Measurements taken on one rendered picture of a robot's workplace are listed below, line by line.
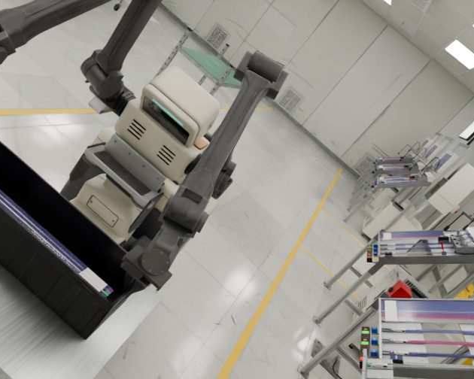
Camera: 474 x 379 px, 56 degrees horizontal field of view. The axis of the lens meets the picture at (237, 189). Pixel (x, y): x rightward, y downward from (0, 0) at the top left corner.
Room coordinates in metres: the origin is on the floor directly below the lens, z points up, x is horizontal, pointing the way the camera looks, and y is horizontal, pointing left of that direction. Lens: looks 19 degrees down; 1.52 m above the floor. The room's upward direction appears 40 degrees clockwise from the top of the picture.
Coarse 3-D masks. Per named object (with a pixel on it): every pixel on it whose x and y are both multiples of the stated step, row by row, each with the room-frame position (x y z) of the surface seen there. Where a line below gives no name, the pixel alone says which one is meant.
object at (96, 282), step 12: (0, 192) 0.85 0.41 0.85; (0, 204) 0.82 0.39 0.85; (12, 204) 0.84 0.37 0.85; (24, 216) 0.84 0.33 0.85; (36, 228) 0.83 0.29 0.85; (48, 240) 0.83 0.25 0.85; (60, 252) 0.82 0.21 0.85; (72, 264) 0.82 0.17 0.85; (84, 276) 0.81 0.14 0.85; (96, 276) 0.84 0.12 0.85; (96, 288) 0.81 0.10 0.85; (108, 288) 0.83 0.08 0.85
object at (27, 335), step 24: (0, 288) 0.68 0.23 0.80; (24, 288) 0.72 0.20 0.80; (0, 312) 0.64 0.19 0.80; (24, 312) 0.67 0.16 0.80; (48, 312) 0.71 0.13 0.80; (120, 312) 0.85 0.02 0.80; (144, 312) 0.91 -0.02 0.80; (0, 336) 0.60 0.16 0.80; (24, 336) 0.63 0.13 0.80; (48, 336) 0.67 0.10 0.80; (72, 336) 0.71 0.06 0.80; (96, 336) 0.75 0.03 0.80; (120, 336) 0.79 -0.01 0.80; (0, 360) 0.56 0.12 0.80; (24, 360) 0.59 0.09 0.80; (48, 360) 0.63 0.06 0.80; (72, 360) 0.66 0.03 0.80; (96, 360) 0.70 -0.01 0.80
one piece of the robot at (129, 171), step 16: (96, 144) 1.26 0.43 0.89; (112, 144) 1.28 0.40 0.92; (128, 144) 1.29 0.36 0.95; (80, 160) 1.21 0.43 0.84; (96, 160) 1.19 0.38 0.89; (112, 160) 1.25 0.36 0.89; (128, 160) 1.28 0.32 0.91; (144, 160) 1.28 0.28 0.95; (80, 176) 1.29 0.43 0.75; (112, 176) 1.19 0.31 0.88; (128, 176) 1.24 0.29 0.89; (144, 176) 1.28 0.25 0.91; (160, 176) 1.27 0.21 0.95; (128, 192) 1.19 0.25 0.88; (144, 192) 1.23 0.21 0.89; (144, 208) 1.21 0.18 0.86
